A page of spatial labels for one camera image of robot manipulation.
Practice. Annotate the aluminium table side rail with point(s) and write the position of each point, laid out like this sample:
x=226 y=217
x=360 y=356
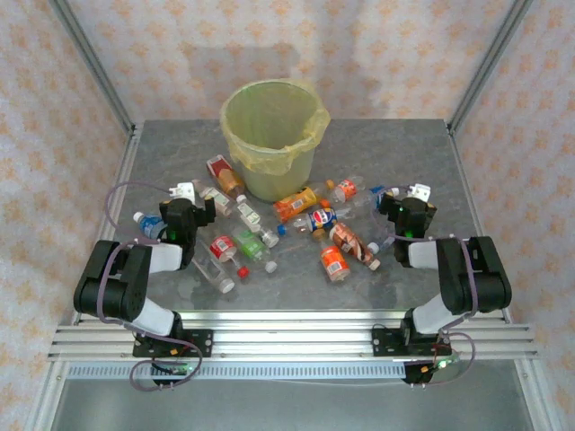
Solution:
x=459 y=157
x=126 y=157

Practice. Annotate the brown orange label bottle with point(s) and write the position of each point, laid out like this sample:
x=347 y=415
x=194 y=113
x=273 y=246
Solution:
x=350 y=242

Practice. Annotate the pale green plastic bin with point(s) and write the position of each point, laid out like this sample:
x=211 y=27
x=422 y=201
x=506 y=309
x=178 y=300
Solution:
x=274 y=186

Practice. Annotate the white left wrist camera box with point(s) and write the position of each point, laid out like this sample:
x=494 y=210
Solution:
x=185 y=190

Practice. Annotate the aluminium lower frame bar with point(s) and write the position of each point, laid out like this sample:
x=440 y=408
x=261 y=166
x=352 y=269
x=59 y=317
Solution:
x=45 y=399
x=536 y=395

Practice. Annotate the pepsi bottle blue cap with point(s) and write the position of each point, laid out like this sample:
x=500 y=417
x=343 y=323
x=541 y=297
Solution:
x=321 y=218

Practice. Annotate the aluminium frame post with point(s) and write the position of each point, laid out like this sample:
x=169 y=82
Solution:
x=492 y=58
x=91 y=58

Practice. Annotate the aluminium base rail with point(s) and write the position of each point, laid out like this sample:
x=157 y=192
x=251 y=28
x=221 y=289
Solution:
x=292 y=336

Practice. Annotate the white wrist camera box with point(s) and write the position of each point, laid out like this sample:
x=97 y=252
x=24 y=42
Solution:
x=422 y=192
x=185 y=190

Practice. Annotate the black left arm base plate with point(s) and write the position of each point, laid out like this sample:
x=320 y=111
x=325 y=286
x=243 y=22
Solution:
x=200 y=343

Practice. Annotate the green circuit board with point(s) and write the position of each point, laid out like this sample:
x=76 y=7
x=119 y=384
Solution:
x=177 y=369
x=442 y=363

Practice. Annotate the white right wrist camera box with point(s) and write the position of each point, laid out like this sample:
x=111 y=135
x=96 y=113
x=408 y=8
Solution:
x=422 y=192

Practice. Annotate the orange cap clear bottle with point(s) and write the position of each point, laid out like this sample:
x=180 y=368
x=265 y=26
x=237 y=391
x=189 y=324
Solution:
x=347 y=187

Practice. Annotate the red label red cap bottle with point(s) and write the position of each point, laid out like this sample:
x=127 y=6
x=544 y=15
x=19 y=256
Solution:
x=222 y=247

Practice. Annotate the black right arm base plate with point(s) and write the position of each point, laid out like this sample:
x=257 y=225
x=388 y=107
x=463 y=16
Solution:
x=386 y=341

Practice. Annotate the yellow plastic bin liner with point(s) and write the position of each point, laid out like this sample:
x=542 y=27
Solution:
x=251 y=157

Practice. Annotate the grey metal panel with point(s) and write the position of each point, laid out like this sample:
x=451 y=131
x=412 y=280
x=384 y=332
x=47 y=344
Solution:
x=292 y=408

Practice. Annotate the orange label soda bottle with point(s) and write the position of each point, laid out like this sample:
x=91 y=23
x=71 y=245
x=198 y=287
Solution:
x=333 y=262

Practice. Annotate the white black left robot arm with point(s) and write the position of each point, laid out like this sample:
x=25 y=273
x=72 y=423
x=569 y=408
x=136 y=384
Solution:
x=112 y=287

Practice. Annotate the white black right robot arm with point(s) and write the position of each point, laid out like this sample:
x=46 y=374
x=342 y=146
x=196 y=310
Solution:
x=485 y=278

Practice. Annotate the small clear white cap bottle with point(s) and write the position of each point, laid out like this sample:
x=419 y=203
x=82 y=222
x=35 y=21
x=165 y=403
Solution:
x=382 y=242

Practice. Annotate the white green label clear bottle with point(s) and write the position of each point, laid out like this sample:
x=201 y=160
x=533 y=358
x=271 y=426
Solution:
x=249 y=215

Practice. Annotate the blue label water bottle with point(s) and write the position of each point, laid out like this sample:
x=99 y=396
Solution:
x=364 y=202
x=150 y=226

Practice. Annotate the red label amber bottle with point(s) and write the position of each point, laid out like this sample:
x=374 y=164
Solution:
x=224 y=175

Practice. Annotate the orange yellow label juice bottle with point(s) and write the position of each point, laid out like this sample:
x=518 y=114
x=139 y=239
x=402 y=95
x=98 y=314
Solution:
x=294 y=204

